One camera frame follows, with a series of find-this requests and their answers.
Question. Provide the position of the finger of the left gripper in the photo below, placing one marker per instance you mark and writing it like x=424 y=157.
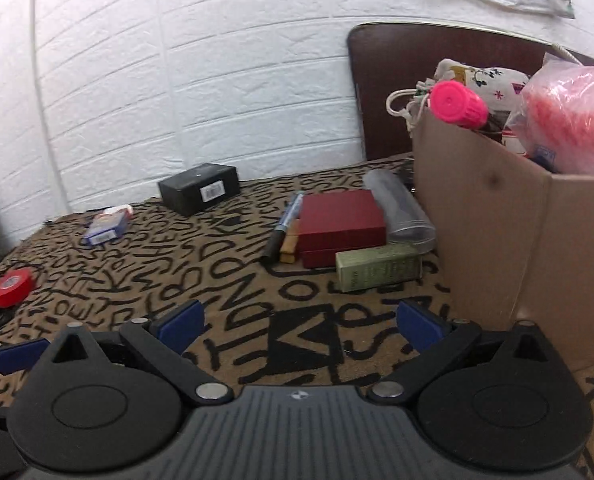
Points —
x=21 y=356

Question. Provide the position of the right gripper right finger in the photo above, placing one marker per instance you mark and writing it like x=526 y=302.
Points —
x=439 y=344

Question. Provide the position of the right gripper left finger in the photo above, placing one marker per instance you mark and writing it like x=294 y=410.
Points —
x=159 y=345

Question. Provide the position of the blue black marker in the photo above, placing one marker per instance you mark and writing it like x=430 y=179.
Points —
x=271 y=252

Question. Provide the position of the dark red gift box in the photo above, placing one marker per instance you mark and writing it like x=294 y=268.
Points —
x=338 y=222

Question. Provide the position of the pink cap black marker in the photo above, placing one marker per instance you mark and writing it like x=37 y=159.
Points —
x=455 y=104

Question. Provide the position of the red tape roll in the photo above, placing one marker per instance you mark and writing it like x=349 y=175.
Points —
x=15 y=287

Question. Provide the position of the small green box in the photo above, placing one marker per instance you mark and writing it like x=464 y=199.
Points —
x=377 y=266

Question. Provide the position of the clear plastic case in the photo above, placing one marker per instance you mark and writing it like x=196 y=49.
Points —
x=406 y=222

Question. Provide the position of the brown cardboard box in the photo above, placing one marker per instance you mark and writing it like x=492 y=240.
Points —
x=515 y=241

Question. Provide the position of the blue card box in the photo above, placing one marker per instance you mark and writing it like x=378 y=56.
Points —
x=109 y=224

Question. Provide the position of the black box with barcode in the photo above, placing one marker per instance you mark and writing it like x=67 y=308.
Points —
x=199 y=188

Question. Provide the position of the small wooden block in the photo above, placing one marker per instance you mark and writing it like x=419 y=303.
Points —
x=288 y=251

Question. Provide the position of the patterned tan black cloth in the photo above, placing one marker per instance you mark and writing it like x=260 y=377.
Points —
x=298 y=353

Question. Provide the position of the pink plastic bag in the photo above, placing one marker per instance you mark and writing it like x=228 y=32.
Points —
x=554 y=117

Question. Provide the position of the floral drawstring pouch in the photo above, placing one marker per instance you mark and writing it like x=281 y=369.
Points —
x=499 y=87

